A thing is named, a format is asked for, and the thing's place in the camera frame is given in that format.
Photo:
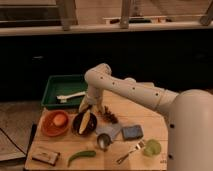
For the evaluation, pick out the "grey cloth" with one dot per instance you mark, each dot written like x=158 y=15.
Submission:
x=112 y=130

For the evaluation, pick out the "metal cup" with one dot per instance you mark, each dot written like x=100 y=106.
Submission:
x=103 y=141

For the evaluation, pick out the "white brush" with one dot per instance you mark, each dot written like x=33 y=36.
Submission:
x=64 y=98

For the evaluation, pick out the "metal fork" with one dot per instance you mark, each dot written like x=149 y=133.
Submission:
x=138 y=146

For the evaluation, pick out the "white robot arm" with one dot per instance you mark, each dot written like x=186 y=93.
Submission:
x=190 y=126

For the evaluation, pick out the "orange bowl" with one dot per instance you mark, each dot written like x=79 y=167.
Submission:
x=49 y=129

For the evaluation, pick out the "purple bowl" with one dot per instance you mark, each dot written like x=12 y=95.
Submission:
x=91 y=126

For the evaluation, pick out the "blue sponge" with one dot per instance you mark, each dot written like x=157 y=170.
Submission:
x=132 y=132

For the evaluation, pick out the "green tray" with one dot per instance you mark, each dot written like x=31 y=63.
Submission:
x=63 y=85

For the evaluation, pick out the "orange fruit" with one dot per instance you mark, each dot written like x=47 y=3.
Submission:
x=59 y=120

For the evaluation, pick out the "yellow banana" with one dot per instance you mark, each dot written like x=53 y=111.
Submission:
x=84 y=122

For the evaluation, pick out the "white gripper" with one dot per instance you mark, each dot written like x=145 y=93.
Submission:
x=93 y=97

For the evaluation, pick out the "pine cone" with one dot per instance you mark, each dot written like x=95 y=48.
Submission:
x=109 y=116

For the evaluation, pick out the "green cup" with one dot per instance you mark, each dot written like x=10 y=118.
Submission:
x=152 y=148

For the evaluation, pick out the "wooden shelf rail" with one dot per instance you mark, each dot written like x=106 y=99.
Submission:
x=50 y=17

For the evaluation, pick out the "green pepper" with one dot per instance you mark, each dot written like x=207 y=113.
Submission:
x=80 y=154

